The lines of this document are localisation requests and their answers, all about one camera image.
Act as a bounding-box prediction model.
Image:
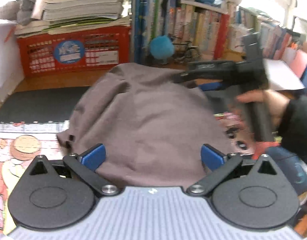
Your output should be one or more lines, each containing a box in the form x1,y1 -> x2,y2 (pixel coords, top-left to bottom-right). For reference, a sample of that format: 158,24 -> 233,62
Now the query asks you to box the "brown t-shirt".
57,63 -> 233,187

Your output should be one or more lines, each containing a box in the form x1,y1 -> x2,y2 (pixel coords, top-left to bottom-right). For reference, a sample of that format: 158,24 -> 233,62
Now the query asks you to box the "black sleeve forearm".
278,96 -> 307,158

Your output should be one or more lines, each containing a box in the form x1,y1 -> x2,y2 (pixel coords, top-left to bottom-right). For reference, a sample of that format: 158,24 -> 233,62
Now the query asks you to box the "person's right hand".
236,90 -> 290,128

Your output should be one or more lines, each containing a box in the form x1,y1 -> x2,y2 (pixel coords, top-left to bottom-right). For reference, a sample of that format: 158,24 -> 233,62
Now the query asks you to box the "miniature bicycle model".
171,36 -> 201,64

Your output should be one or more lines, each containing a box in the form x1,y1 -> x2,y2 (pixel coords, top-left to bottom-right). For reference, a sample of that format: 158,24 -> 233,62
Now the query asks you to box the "row of books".
131,0 -> 307,64

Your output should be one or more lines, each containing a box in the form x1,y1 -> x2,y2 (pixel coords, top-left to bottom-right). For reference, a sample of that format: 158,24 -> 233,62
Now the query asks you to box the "blue plush ball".
150,35 -> 175,60

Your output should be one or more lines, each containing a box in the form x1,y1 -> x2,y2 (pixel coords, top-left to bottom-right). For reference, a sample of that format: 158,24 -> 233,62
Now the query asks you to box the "black desk mat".
0,87 -> 89,123

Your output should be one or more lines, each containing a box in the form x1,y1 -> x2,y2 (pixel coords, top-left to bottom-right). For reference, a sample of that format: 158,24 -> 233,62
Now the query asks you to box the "cartoon print mat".
0,120 -> 69,235

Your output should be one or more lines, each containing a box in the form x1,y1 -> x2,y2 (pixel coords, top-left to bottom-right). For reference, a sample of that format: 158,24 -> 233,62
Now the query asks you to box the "red plastic crate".
17,25 -> 131,77

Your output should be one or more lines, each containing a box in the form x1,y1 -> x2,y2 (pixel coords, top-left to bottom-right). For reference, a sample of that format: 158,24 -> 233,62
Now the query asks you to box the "stack of papers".
15,0 -> 128,36

